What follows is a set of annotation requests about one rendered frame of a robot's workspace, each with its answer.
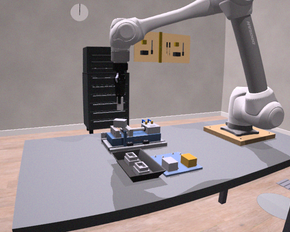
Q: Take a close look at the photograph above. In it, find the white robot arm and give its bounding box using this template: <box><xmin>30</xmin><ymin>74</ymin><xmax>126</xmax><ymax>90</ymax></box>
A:
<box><xmin>109</xmin><ymin>0</ymin><xmax>284</xmax><ymax>137</ymax></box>

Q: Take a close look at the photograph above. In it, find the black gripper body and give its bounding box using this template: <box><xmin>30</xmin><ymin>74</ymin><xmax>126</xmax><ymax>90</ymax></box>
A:
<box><xmin>113</xmin><ymin>63</ymin><xmax>128</xmax><ymax>82</ymax></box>

